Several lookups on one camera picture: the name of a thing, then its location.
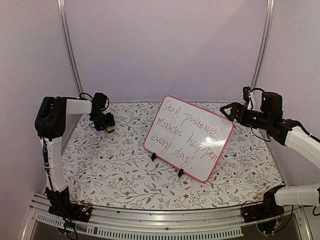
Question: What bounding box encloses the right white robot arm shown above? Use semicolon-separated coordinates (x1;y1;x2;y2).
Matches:
219;87;320;218

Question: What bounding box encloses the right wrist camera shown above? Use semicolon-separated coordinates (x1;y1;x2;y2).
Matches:
242;86;255;110

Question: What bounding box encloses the front aluminium rail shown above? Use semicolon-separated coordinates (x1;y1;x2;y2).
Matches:
21;193;315;240

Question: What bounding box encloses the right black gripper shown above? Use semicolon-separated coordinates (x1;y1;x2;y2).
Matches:
220;102;272;131

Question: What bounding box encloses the right aluminium frame post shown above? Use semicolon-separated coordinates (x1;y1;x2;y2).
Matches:
250;0;275;88

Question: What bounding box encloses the pink-framed whiteboard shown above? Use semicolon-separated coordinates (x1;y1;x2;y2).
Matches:
143;95;235;183

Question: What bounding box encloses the yellow bone-shaped eraser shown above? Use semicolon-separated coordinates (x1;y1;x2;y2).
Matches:
106;126;115;133

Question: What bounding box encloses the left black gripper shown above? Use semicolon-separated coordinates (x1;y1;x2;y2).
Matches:
90;111;116;131

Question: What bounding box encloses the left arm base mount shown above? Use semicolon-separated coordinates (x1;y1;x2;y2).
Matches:
48;200;93;223

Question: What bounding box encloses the rear aluminium table rail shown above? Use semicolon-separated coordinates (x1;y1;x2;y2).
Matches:
110;100;236;104

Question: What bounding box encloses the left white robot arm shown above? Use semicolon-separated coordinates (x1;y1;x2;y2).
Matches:
34;92;116;217

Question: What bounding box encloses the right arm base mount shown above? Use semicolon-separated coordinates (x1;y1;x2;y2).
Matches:
240;200;285;235

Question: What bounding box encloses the black whiteboard stand foot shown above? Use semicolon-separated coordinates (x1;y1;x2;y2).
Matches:
150;152;157;162

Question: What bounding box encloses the left aluminium frame post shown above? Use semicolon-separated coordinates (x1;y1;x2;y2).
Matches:
56;0;84;94

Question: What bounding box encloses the aluminium frame post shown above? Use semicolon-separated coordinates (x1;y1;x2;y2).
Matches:
250;0;275;88
56;0;84;94

